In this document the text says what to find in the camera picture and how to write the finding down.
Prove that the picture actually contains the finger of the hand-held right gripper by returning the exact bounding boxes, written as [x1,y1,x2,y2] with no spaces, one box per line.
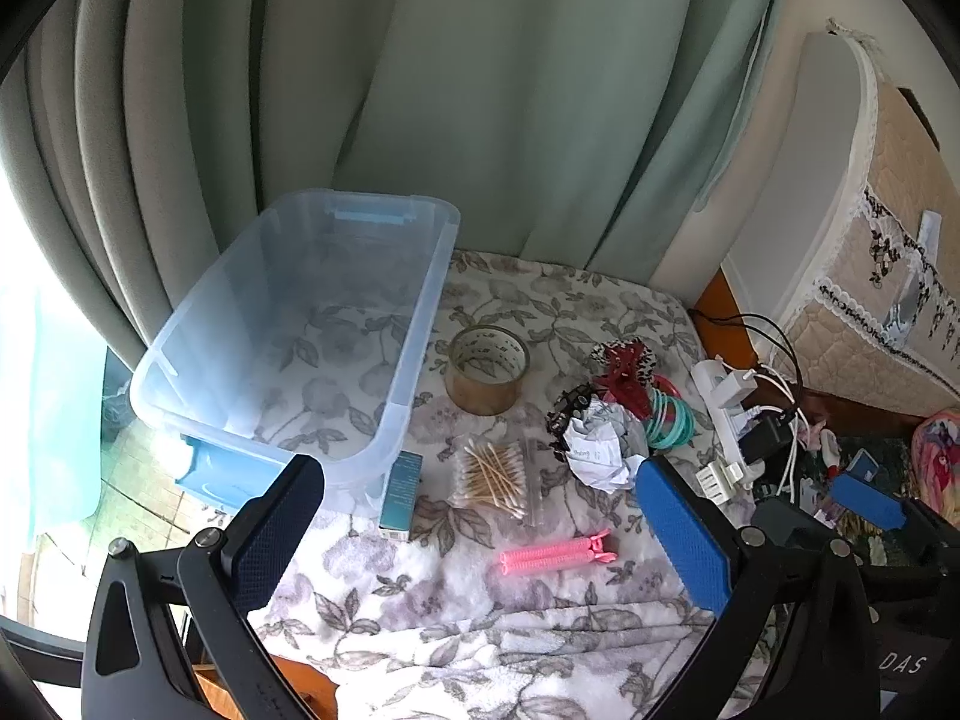
[750,499,835,552]
[831,471,960,593]

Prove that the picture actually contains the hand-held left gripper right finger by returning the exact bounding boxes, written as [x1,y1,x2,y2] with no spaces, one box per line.
[636,456,880,720]

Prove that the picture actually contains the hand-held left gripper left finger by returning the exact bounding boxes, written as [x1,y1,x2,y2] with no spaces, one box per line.
[81,454,326,720]

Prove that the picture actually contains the teal hair ties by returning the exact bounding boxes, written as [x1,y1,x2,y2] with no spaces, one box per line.
[645,388,697,449]

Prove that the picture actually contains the white paper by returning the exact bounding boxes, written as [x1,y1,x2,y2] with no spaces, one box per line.
[562,399,650,494]

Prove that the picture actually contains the pink hair roller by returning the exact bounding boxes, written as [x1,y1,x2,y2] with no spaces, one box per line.
[500,531,619,578]

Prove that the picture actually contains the small teal box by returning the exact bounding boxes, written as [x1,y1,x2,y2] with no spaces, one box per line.
[377,451,423,541]

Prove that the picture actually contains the red hair claw clip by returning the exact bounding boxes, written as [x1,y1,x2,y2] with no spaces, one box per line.
[592,343,662,421]

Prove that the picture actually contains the black beaded hair tie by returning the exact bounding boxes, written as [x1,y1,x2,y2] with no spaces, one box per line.
[551,384,599,452]

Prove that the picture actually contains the bag of cotton swabs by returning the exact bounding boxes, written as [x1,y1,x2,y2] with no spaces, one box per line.
[450,439,552,527]

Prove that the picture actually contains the clear plastic storage bin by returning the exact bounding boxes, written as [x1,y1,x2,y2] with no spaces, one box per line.
[129,190,461,518]

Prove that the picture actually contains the dark patterned cloth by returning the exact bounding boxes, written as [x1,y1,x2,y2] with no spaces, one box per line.
[795,431,940,567]

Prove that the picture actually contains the pink printed cloth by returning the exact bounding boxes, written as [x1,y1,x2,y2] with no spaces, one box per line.
[911,409,960,527]

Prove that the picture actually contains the black charger plug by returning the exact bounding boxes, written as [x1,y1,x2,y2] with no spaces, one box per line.
[742,412,797,464]

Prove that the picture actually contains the white power strip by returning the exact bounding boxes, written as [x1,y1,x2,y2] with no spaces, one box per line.
[691,360,767,500]

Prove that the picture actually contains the leopard print scrunchie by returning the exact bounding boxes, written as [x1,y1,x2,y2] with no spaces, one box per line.
[591,340,662,385]

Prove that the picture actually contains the floral blanket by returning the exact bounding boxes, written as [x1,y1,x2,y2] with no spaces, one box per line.
[195,247,760,720]

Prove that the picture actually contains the brown packing tape roll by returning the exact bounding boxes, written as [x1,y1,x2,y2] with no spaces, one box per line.
[445,325,530,415]

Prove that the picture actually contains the teal plastic tub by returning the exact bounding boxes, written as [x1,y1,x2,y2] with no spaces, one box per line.
[0,292,106,541]

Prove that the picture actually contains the white padded headboard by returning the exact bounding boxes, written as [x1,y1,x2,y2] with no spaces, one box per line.
[720,30,880,335]

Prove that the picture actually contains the beige quilted mattress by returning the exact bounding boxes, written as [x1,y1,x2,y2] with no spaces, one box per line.
[780,82,960,421]

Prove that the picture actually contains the grey curtain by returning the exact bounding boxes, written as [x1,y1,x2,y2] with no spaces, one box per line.
[0,0,376,376]

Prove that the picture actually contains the mint green curtain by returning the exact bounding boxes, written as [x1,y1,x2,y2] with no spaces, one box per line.
[259,0,803,293]

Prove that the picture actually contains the white cable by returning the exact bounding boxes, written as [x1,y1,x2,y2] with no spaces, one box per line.
[750,367,809,500]

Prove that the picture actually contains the black cable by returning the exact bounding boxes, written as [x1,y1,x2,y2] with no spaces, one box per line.
[691,309,802,410]

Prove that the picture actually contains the black window frame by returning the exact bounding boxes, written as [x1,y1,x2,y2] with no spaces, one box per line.
[0,611,85,691]

